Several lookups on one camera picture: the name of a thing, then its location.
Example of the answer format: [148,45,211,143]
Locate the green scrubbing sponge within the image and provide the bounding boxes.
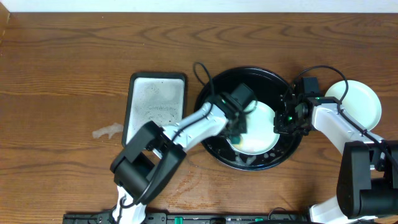
[229,134,244,145]

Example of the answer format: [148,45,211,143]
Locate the mint plate with red stain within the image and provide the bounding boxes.
[227,101,280,155]

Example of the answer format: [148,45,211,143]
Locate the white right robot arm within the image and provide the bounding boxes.
[274,97,397,223]

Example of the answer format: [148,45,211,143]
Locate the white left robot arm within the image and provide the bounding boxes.
[110,93,255,223]

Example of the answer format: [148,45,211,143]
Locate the black round tray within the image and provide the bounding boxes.
[202,67,302,171]

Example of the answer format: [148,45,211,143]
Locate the black rectangular soapy tray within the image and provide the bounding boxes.
[122,72,186,146]

